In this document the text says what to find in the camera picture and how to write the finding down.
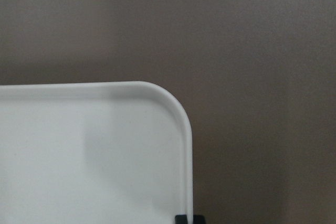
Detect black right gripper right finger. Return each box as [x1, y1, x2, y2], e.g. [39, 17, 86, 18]
[193, 215, 206, 224]

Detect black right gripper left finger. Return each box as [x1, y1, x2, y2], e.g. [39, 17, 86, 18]
[175, 215, 188, 224]

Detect cream rabbit tray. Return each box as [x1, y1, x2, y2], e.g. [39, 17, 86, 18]
[1, 81, 194, 223]

